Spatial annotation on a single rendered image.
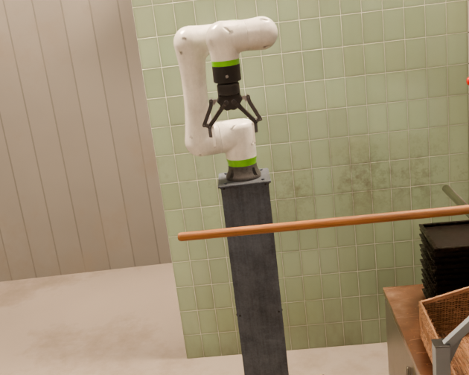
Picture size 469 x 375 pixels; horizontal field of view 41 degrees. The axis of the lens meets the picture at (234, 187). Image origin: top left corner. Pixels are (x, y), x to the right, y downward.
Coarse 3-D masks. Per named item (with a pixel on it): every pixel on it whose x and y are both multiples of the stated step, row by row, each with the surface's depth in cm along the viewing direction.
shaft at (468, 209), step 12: (360, 216) 204; (372, 216) 204; (384, 216) 203; (396, 216) 203; (408, 216) 202; (420, 216) 202; (432, 216) 202; (444, 216) 202; (228, 228) 208; (240, 228) 208; (252, 228) 207; (264, 228) 207; (276, 228) 206; (288, 228) 206; (300, 228) 206; (312, 228) 206; (180, 240) 210
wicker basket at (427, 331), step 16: (464, 288) 239; (448, 304) 242; (464, 304) 241; (432, 320) 244; (448, 320) 244; (432, 336) 224; (464, 336) 241; (432, 352) 228; (464, 352) 231; (464, 368) 222
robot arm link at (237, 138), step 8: (232, 120) 261; (240, 120) 260; (248, 120) 261; (224, 128) 256; (232, 128) 257; (240, 128) 257; (248, 128) 258; (224, 136) 256; (232, 136) 257; (240, 136) 257; (248, 136) 259; (224, 144) 257; (232, 144) 258; (240, 144) 258; (248, 144) 259; (224, 152) 261; (232, 152) 260; (240, 152) 259; (248, 152) 260; (256, 152) 266; (232, 160) 261; (240, 160) 260; (248, 160) 261
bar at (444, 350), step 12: (444, 192) 232; (456, 204) 218; (468, 216) 205; (468, 324) 171; (456, 336) 172; (432, 348) 176; (444, 348) 172; (456, 348) 174; (444, 360) 173; (444, 372) 174
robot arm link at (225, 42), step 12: (216, 24) 200; (228, 24) 200; (240, 24) 201; (216, 36) 198; (228, 36) 198; (240, 36) 200; (216, 48) 200; (228, 48) 200; (240, 48) 202; (216, 60) 202; (228, 60) 201
